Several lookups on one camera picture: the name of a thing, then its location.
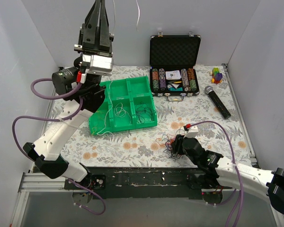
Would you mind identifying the coloured wire bundle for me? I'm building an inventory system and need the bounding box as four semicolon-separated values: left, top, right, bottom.
155;129;187;159

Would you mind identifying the green compartment tray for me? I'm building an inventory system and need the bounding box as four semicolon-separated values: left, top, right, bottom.
89;76;158;136

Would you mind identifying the black wire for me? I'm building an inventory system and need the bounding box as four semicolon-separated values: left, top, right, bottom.
135;102;157;125

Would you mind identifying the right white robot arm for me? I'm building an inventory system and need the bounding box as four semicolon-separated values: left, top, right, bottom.
171;135;284;214

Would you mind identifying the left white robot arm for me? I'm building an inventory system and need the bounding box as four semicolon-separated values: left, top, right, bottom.
23;0;114;189

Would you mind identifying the floral table mat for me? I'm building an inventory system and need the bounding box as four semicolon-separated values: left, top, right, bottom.
61;65;252;167

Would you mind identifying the black handheld microphone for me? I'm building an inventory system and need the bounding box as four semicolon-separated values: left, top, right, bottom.
204;86;231;119

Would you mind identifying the black poker chip case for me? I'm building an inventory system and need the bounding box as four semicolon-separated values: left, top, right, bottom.
150;32;201;101

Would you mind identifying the colourful toy block train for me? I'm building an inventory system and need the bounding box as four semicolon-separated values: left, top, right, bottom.
210;68;223;84

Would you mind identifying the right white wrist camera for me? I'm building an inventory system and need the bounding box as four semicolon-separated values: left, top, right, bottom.
184;124;199;138

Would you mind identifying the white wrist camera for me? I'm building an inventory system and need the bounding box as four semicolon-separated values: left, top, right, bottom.
77;54;113;84
184;124;199;138

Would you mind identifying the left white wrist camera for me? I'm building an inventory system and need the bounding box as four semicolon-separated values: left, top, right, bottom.
77;54;113;84

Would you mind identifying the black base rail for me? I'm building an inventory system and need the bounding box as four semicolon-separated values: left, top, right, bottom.
63;162;240;201

